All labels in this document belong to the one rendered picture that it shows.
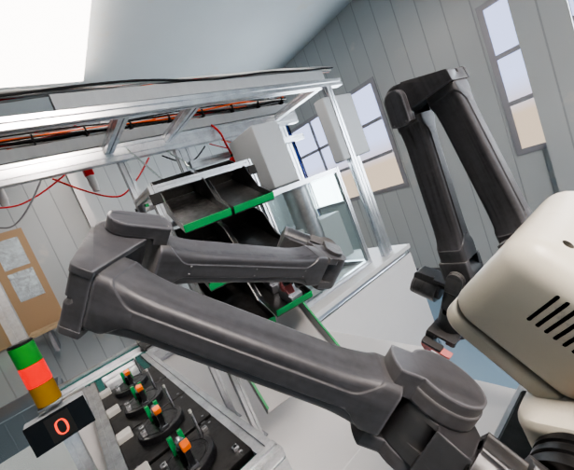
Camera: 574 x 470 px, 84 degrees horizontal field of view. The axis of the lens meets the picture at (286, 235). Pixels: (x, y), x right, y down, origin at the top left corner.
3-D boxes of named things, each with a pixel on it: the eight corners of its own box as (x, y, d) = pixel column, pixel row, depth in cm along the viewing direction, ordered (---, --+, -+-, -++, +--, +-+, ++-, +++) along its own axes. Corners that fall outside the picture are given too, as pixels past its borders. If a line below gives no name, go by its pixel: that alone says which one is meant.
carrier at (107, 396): (168, 380, 137) (156, 354, 136) (109, 419, 123) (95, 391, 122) (154, 368, 156) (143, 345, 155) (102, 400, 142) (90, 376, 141)
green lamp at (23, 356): (42, 359, 73) (33, 340, 72) (16, 373, 70) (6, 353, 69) (43, 355, 77) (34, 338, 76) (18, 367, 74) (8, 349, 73)
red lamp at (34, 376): (52, 379, 73) (43, 360, 73) (26, 393, 70) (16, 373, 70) (52, 373, 77) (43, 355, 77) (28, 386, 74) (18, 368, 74)
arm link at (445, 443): (456, 520, 27) (491, 478, 26) (360, 424, 33) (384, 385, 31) (476, 463, 34) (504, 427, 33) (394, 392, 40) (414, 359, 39)
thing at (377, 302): (445, 349, 238) (409, 243, 227) (357, 465, 173) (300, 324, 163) (372, 337, 292) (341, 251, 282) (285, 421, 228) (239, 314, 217)
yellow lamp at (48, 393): (62, 397, 74) (52, 379, 73) (36, 411, 71) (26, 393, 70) (62, 391, 78) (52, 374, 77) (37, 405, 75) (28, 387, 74)
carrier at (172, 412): (213, 419, 98) (197, 383, 96) (134, 483, 84) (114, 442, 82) (187, 396, 117) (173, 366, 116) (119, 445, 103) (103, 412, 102)
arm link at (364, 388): (7, 337, 29) (21, 240, 26) (100, 276, 42) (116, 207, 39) (449, 495, 31) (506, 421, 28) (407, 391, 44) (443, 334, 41)
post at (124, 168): (206, 339, 194) (107, 118, 177) (200, 344, 191) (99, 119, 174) (203, 338, 197) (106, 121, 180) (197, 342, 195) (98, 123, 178)
